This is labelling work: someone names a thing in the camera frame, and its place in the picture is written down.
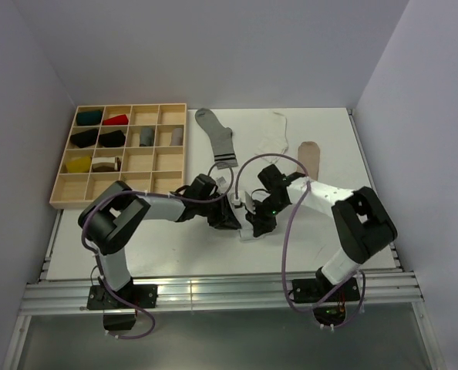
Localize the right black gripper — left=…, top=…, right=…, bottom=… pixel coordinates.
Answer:
left=246, top=195, right=288, bottom=237

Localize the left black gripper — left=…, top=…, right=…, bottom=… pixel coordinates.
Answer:
left=197, top=193, right=241, bottom=230

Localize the white striped sock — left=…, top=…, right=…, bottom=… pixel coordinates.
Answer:
left=228, top=191, right=255, bottom=242

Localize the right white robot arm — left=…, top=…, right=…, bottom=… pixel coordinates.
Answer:
left=241, top=165, right=398, bottom=301

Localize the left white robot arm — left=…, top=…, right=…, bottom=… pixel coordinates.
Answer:
left=78, top=174, right=241, bottom=308

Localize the grey striped sock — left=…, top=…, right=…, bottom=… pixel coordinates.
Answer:
left=195, top=108, right=238, bottom=170

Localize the plain white sock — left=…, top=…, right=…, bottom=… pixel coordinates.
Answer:
left=255, top=110, right=288, bottom=154

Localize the beige red reindeer sock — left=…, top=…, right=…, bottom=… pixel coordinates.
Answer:
left=298, top=141, right=321, bottom=180

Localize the light grey rolled sock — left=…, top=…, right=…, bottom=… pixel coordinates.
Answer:
left=170, top=127, right=184, bottom=146

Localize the wooden compartment tray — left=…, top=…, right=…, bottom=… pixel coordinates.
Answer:
left=50, top=103, right=187, bottom=209

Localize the white brown rolled sock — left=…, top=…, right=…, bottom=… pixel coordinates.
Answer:
left=91, top=156, right=121, bottom=173

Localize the black rolled sock right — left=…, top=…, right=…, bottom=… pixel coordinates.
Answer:
left=98, top=130, right=126, bottom=148

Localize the black rolled sock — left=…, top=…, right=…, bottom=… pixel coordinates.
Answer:
left=98, top=130, right=126, bottom=148
left=69, top=129, right=99, bottom=149

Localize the red rolled sock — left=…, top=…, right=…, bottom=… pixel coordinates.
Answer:
left=102, top=114, right=129, bottom=126

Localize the yellow rolled sock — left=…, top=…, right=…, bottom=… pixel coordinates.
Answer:
left=65, top=156, right=92, bottom=173

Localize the black rolled sock left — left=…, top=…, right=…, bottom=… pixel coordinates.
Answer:
left=69, top=129, right=99, bottom=149

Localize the dark green rolled sock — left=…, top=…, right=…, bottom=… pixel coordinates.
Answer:
left=76, top=109, right=103, bottom=126

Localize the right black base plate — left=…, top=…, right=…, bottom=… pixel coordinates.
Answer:
left=290, top=278, right=360, bottom=304

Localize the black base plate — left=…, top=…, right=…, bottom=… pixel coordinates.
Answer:
left=86, top=284, right=157, bottom=311
left=290, top=278, right=360, bottom=304

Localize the aluminium mounting rail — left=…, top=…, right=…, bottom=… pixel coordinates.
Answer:
left=19, top=271, right=423, bottom=316

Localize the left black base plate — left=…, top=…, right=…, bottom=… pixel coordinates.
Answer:
left=86, top=284, right=157, bottom=311

